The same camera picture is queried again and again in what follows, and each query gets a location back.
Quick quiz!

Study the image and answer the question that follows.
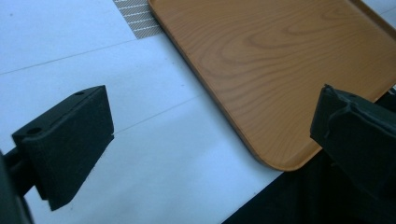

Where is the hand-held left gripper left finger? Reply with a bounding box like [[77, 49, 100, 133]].
[[10, 85, 115, 212]]

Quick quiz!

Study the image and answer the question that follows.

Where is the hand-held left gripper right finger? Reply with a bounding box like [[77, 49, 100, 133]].
[[309, 84, 396, 200]]

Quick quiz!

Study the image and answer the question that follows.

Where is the black cloth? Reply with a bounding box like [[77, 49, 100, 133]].
[[221, 88, 396, 224]]

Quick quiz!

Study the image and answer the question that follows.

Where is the wooden tray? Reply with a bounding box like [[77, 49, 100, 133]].
[[147, 0, 396, 173]]

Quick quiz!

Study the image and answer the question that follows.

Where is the grey woven mat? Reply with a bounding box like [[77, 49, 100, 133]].
[[112, 0, 165, 40]]

